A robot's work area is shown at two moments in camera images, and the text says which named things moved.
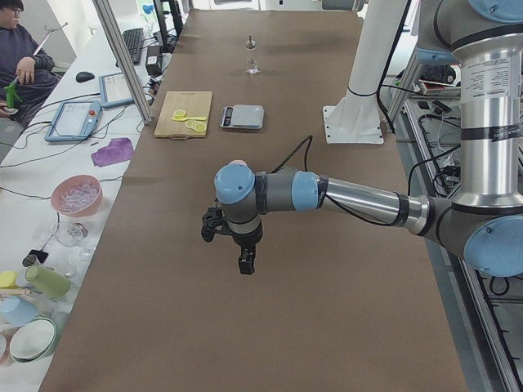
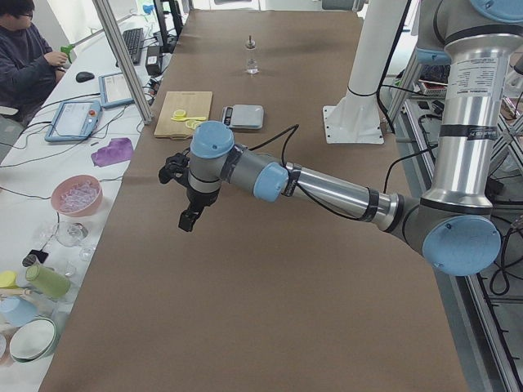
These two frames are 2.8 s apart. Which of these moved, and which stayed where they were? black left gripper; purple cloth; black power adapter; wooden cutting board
Moved: black left gripper
Stayed: black power adapter; purple cloth; wooden cutting board
